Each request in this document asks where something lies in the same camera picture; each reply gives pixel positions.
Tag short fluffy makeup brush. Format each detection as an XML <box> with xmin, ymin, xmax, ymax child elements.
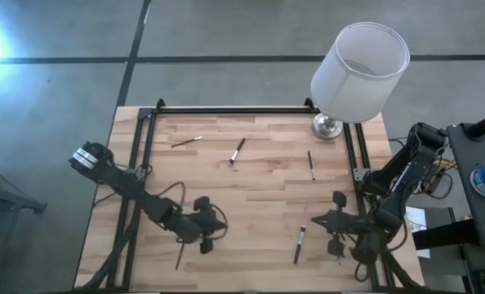
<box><xmin>228</xmin><ymin>137</ymin><xmax>247</xmax><ymax>166</ymax></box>

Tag black bench bar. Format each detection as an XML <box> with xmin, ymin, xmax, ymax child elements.
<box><xmin>412</xmin><ymin>218</ymin><xmax>481</xmax><ymax>251</ymax></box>

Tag white paper sheet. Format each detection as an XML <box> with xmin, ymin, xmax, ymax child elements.
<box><xmin>404</xmin><ymin>205</ymin><xmax>432</xmax><ymax>260</ymax></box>

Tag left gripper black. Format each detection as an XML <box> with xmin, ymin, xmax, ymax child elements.
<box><xmin>189</xmin><ymin>195</ymin><xmax>228</xmax><ymax>256</ymax></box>

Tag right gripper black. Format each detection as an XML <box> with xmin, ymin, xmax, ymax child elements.
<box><xmin>310</xmin><ymin>190</ymin><xmax>358</xmax><ymax>260</ymax></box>

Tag cable bundle with adapter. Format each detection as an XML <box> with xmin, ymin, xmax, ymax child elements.
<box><xmin>389</xmin><ymin>137</ymin><xmax>458</xmax><ymax>201</ymax></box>

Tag table lamp white shade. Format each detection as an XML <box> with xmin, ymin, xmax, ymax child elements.
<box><xmin>309</xmin><ymin>21</ymin><xmax>412</xmax><ymax>142</ymax></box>

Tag large fluffy makeup brush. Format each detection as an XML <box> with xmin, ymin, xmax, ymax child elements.
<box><xmin>292</xmin><ymin>225</ymin><xmax>308</xmax><ymax>266</ymax></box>

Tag black aluminium table frame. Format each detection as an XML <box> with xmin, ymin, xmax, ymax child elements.
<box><xmin>73</xmin><ymin>97</ymin><xmax>427</xmax><ymax>294</ymax></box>

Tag dark grey side table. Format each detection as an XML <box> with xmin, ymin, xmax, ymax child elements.
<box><xmin>446</xmin><ymin>122</ymin><xmax>485</xmax><ymax>252</ymax></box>

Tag thin black makeup brush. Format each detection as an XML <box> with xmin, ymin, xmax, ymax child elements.
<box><xmin>175</xmin><ymin>242</ymin><xmax>185</xmax><ymax>271</ymax></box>
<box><xmin>170</xmin><ymin>136</ymin><xmax>204</xmax><ymax>149</ymax></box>
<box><xmin>307</xmin><ymin>150</ymin><xmax>317</xmax><ymax>181</ymax></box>

